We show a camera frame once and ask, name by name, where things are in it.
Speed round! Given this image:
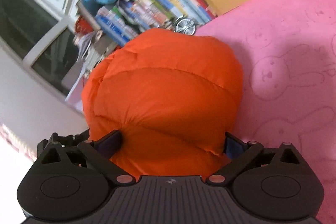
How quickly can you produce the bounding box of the stack of papers and magazines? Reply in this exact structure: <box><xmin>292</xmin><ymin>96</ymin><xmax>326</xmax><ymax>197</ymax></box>
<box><xmin>61</xmin><ymin>31</ymin><xmax>118</xmax><ymax>112</ymax></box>

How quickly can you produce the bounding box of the orange puffer jacket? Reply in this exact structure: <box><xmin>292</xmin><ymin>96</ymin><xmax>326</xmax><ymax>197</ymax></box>
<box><xmin>81</xmin><ymin>29</ymin><xmax>243</xmax><ymax>178</ymax></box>

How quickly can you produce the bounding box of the upper red basket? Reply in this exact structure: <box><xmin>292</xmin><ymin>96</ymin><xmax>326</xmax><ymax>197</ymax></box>
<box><xmin>75</xmin><ymin>15</ymin><xmax>93</xmax><ymax>35</ymax></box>

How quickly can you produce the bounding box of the miniature black bicycle model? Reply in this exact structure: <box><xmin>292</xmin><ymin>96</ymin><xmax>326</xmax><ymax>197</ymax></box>
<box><xmin>165</xmin><ymin>16</ymin><xmax>197</xmax><ymax>36</ymax></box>

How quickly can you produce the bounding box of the pink patterned blanket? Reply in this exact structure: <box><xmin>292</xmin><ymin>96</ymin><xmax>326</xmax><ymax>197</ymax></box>
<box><xmin>197</xmin><ymin>0</ymin><xmax>335</xmax><ymax>223</ymax></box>

